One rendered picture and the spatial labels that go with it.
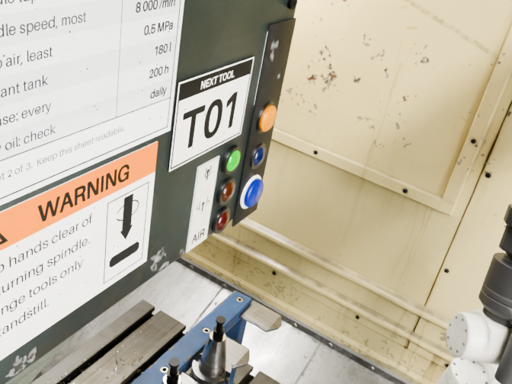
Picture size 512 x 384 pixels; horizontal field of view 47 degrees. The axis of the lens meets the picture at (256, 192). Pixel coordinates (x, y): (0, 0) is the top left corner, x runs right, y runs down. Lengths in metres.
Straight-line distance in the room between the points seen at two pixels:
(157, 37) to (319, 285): 1.19
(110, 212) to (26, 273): 0.07
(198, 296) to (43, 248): 1.34
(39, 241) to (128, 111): 0.09
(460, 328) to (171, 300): 0.98
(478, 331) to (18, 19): 0.74
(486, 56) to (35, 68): 0.97
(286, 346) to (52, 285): 1.25
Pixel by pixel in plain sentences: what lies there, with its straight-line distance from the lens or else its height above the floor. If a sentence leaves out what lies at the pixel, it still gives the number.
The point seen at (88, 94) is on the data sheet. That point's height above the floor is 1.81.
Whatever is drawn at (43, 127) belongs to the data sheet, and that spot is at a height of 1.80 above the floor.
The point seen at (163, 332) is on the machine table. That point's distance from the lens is 1.47.
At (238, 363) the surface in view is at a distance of 1.00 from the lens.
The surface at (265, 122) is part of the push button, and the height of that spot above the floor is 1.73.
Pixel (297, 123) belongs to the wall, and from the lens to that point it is 1.36.
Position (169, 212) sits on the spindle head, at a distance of 0.46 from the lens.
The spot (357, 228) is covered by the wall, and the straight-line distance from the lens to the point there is 1.39.
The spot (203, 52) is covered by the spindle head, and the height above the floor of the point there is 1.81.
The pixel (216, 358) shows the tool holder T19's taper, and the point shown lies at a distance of 0.94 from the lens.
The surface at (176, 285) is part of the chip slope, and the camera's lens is 1.72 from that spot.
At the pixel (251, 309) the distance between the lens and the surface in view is 1.09.
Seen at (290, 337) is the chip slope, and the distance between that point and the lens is 1.61.
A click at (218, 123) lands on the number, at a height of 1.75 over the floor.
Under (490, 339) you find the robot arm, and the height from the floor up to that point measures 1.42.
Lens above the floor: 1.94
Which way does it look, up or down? 31 degrees down
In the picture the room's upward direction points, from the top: 12 degrees clockwise
